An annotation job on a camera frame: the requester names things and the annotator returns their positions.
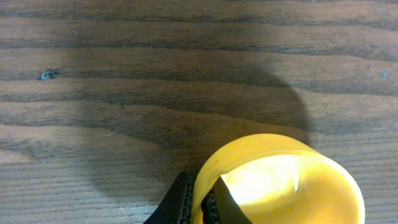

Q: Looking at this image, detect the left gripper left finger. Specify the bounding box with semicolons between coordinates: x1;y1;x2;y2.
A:
144;171;195;224

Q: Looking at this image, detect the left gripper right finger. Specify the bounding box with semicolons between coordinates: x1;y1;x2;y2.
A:
201;177;252;224

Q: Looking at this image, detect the yellow scoop cup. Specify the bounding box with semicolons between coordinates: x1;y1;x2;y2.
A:
190;134;366;224

